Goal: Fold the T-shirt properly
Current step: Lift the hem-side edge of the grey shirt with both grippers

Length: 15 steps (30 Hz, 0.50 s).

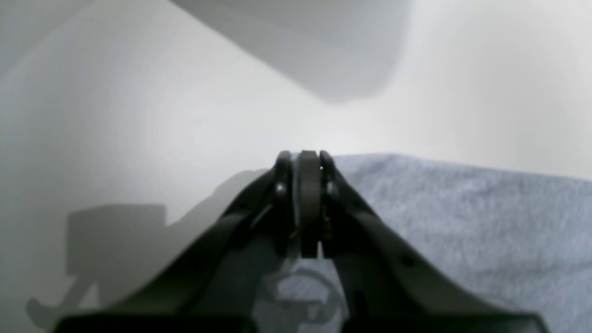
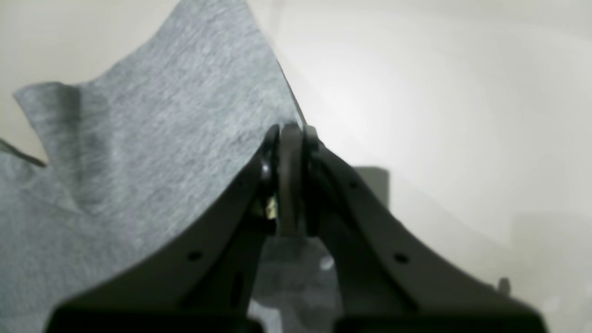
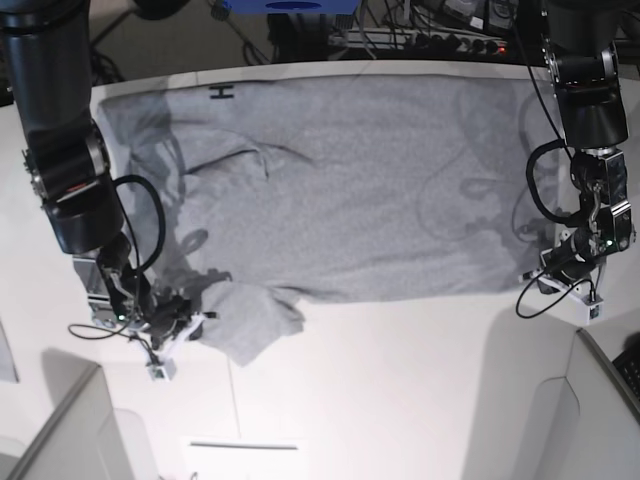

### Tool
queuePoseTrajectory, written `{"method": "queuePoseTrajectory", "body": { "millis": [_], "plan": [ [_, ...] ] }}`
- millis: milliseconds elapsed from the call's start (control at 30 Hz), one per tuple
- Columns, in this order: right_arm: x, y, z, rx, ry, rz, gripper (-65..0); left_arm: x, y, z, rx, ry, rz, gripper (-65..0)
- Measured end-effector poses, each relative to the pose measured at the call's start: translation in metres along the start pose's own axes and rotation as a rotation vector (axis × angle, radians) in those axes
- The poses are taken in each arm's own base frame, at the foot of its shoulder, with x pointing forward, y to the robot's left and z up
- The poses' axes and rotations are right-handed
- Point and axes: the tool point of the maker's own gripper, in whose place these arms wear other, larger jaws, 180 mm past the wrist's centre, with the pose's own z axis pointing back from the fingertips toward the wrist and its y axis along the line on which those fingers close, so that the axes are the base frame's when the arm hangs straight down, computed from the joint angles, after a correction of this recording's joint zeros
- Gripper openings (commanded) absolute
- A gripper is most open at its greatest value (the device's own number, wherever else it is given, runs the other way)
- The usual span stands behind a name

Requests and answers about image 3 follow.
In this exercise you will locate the grey T-shirt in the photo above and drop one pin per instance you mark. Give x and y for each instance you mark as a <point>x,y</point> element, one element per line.
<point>333,190</point>

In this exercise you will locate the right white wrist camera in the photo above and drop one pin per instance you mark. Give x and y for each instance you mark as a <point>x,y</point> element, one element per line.
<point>161,365</point>

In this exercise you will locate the left grey partition panel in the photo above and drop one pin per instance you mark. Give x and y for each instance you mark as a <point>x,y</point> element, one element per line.
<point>81,438</point>

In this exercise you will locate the right grey partition panel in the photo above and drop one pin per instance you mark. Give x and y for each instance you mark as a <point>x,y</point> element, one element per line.
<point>552,407</point>

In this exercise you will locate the white power strip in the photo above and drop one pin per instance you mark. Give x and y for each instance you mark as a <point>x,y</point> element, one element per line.
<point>409,40</point>

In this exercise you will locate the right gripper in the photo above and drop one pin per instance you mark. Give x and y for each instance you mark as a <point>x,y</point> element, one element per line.
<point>167,320</point>

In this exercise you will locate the black keyboard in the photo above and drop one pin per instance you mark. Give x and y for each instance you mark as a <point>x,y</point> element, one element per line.
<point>627,364</point>

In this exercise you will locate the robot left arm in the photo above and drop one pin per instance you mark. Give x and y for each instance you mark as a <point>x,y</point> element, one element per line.
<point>582,60</point>

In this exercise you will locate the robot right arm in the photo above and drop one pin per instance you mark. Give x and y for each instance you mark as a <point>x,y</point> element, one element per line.
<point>49,57</point>

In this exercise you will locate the blue box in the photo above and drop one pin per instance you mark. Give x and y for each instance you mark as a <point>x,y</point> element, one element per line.
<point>292,6</point>

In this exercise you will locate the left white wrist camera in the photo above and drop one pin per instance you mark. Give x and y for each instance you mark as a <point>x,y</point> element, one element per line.
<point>584,293</point>

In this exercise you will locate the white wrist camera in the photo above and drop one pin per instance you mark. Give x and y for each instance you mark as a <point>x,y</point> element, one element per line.
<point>584,293</point>
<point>161,365</point>

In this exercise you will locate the grey partition panel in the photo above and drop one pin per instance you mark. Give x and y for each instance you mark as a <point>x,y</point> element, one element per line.
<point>552,407</point>
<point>81,438</point>

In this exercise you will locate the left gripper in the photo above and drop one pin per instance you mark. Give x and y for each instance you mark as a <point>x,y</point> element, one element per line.
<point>578,256</point>

